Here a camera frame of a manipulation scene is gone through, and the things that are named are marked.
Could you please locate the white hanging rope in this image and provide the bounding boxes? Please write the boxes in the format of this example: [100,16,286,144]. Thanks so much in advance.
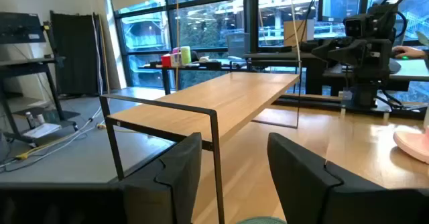
[288,0,303,71]

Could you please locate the person's hand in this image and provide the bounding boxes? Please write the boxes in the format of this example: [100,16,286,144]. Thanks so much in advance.
[392,45,428,60]

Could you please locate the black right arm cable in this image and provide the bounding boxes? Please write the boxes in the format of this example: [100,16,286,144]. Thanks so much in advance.
[380,0,412,40]

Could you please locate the black curtain panel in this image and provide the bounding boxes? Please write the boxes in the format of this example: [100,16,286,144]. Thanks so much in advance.
[50,10,105,97]

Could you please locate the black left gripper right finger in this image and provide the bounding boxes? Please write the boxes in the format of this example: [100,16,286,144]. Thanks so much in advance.
[267,132,429,224]

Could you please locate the coral pink slide sandal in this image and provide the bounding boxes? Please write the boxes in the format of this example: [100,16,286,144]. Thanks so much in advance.
[393,125,429,165]

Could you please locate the black office desk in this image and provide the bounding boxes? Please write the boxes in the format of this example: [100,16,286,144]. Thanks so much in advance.
[323,58,429,93]
[243,51,324,96]

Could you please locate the white cable on curtain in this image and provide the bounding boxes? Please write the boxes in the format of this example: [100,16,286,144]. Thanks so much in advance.
[90,12,104,96]

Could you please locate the yellow floor cable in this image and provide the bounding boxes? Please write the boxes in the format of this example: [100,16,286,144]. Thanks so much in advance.
[14,122,109,161]

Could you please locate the black side table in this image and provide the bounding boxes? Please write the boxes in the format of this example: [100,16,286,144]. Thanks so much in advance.
[137,60,249,96]

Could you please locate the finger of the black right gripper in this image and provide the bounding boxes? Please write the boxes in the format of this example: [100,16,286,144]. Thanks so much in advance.
[354,38,392,68]
[311,38,353,64]

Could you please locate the wooden shelf black metal frame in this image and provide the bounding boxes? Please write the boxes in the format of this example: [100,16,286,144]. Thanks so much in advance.
[99,59,302,224]

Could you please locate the black flat device panel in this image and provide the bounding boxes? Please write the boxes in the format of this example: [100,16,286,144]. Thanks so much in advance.
[0,11,47,45]

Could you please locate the white floor cable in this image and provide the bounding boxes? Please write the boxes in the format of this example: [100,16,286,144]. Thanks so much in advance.
[0,105,103,173]

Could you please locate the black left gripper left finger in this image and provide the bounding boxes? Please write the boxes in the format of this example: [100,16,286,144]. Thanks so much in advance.
[0,132,203,224]

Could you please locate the brown cardboard box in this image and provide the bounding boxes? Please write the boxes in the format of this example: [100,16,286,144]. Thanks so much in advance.
[283,19,315,48]

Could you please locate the black aluminium rig frame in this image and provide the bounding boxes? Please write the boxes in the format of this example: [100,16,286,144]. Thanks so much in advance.
[273,95,429,120]

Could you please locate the light green cylinder container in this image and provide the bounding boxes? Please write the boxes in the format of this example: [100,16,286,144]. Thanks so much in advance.
[180,46,192,66]

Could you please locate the black equipment cart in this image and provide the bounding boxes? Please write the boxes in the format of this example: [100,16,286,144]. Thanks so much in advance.
[0,56,80,148]

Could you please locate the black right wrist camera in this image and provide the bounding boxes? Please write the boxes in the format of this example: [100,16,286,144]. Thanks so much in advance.
[344,13,373,39]

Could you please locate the white paper stack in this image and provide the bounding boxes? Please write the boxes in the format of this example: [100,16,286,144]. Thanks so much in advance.
[22,123,62,139]

